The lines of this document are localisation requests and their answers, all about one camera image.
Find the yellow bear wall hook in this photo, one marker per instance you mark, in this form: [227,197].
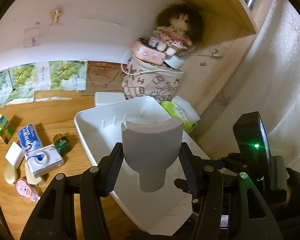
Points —
[54,17]

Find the person's right hand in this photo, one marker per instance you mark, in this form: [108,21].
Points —
[293,195]

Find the small white lidded box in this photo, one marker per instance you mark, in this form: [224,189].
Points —
[107,98]

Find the beige printed fabric bag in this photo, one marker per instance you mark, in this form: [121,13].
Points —
[145,79]

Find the white curved plastic holder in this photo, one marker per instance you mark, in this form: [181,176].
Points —
[150,149]

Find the white 33W charger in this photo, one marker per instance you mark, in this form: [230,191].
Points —
[14,155]

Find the white instant camera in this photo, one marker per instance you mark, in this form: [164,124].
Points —
[44,160]

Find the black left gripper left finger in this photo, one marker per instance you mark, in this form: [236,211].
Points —
[109,168]

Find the pink correction tape dispenser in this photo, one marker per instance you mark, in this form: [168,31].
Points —
[26,191]

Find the brown cardboard panel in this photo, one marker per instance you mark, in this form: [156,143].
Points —
[103,77]

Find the pink square wall sticker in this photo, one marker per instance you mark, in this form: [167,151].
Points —
[31,37]

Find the green perfume bottle gold cap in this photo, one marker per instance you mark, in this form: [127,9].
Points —
[62,144]

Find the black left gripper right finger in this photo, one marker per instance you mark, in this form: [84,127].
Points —
[191,167]

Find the multicolour Rubik's cube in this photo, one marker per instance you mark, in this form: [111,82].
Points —
[6,129]

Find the green wet wipes pack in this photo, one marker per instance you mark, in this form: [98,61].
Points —
[182,109]

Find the brown-haired rag doll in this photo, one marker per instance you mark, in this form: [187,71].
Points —
[178,28]

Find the beige angular small box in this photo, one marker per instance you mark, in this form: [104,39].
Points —
[31,179]

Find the blue dental floss box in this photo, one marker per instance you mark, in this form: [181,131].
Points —
[29,139]

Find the grape print cardboard sheets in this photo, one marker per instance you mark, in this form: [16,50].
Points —
[18,84]

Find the round white charger puck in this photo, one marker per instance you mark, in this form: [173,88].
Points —
[175,61]

